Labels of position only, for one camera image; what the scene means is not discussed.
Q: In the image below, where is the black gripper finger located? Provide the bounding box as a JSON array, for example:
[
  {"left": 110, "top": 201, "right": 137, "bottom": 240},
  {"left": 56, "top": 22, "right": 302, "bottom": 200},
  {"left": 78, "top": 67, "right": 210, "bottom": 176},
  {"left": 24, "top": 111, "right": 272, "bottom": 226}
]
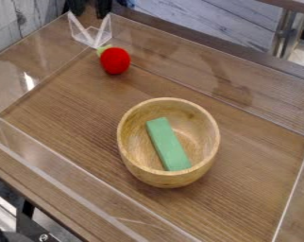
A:
[
  {"left": 94, "top": 0, "right": 112, "bottom": 19},
  {"left": 64, "top": 0, "right": 85, "bottom": 16}
]

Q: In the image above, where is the red plush strawberry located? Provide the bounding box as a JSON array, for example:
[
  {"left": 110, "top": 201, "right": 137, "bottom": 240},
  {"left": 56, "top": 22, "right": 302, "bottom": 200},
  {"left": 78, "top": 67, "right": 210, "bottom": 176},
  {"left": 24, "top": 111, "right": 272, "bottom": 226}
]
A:
[{"left": 97, "top": 45, "right": 130, "bottom": 75}]

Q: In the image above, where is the wooden bowl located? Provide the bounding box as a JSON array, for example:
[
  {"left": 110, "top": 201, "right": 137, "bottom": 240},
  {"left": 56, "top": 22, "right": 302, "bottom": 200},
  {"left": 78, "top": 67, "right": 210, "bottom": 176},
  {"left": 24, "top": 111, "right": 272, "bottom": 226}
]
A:
[{"left": 117, "top": 97, "right": 221, "bottom": 188}]

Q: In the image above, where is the green rectangular block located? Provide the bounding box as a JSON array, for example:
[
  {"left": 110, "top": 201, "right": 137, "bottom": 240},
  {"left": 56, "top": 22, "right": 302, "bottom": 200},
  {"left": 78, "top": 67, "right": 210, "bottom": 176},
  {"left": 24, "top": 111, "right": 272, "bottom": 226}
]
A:
[{"left": 146, "top": 117, "right": 192, "bottom": 171}]

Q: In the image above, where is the black table leg clamp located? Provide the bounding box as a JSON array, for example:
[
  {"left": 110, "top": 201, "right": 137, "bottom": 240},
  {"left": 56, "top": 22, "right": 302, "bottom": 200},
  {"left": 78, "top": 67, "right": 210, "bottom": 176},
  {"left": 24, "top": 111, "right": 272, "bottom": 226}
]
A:
[{"left": 16, "top": 200, "right": 60, "bottom": 242}]

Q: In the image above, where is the metal stool frame background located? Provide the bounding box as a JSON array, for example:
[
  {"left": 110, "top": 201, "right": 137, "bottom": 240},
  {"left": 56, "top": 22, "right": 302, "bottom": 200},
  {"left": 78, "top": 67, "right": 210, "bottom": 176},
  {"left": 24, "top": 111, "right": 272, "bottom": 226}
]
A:
[{"left": 269, "top": 9, "right": 304, "bottom": 60}]

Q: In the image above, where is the clear acrylic tray wall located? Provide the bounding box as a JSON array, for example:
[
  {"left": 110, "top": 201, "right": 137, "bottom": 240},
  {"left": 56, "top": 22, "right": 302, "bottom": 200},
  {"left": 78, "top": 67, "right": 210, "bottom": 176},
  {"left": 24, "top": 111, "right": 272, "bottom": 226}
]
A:
[{"left": 0, "top": 116, "right": 194, "bottom": 242}]

